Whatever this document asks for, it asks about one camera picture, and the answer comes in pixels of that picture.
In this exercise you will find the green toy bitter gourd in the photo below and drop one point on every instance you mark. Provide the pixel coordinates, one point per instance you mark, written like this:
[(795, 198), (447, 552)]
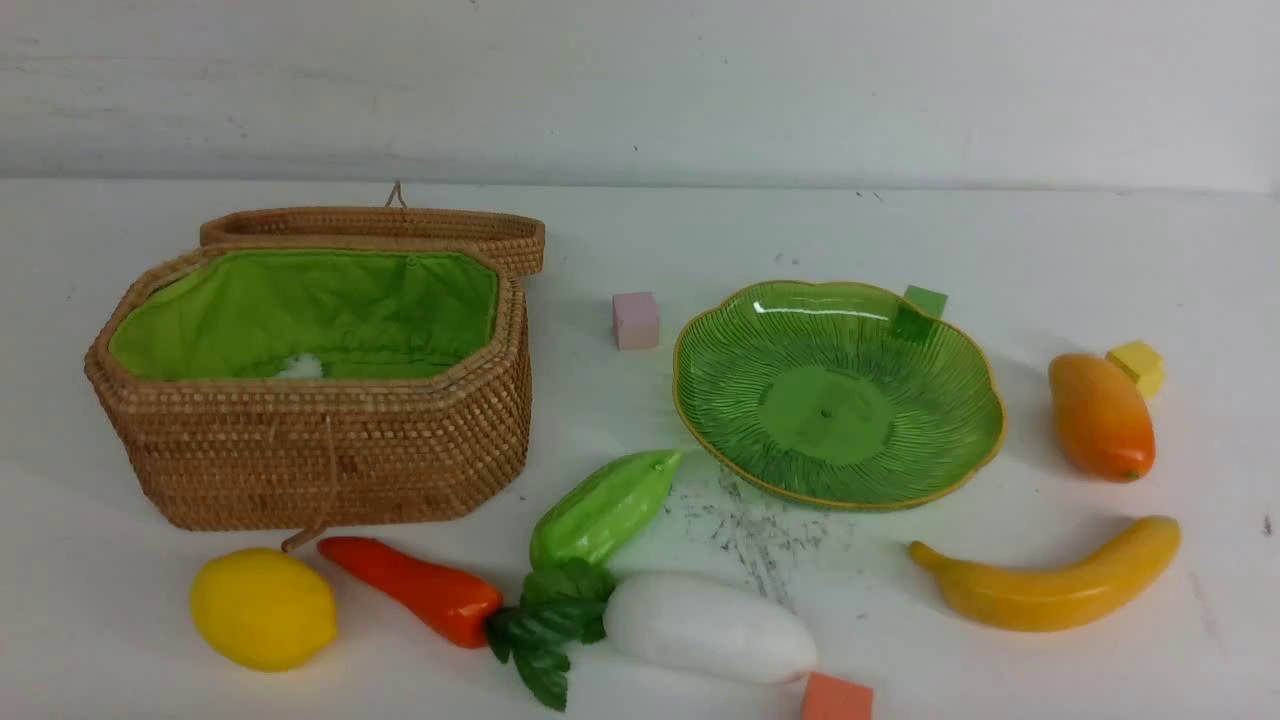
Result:
[(598, 517)]

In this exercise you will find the white toy radish with leaves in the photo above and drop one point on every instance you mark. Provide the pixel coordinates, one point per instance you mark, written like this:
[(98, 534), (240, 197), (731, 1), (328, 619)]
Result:
[(673, 620)]

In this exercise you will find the orange toy carrot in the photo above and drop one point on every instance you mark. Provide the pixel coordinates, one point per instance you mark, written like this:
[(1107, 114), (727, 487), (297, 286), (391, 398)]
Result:
[(452, 602)]

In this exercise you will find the yellow toy lemon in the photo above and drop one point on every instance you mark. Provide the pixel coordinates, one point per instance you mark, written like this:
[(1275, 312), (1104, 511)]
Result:
[(263, 609)]

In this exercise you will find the orange toy mango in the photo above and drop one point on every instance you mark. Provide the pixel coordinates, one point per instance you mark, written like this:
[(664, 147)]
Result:
[(1101, 419)]

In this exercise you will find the yellow toy banana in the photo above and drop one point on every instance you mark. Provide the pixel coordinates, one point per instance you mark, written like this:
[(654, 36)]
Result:
[(1044, 601)]

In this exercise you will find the pink foam cube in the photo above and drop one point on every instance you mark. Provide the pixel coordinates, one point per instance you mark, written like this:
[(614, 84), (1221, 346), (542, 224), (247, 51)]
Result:
[(636, 321)]

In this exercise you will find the woven wicker basket lid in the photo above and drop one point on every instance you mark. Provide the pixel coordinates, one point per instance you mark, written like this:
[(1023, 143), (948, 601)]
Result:
[(516, 244)]

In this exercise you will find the green glass leaf plate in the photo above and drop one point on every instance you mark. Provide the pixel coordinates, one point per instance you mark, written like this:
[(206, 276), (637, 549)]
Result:
[(839, 395)]

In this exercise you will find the woven wicker basket green lining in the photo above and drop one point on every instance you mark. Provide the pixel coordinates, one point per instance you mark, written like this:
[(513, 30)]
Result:
[(272, 385)]

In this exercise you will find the green foam cube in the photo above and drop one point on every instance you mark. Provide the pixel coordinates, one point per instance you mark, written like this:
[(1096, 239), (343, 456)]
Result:
[(927, 302)]

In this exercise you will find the orange foam cube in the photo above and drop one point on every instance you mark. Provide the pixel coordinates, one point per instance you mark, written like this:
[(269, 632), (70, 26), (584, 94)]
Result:
[(828, 697)]

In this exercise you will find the yellow foam cube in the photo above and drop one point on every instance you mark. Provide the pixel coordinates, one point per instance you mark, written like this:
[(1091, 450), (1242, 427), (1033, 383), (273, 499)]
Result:
[(1142, 364)]

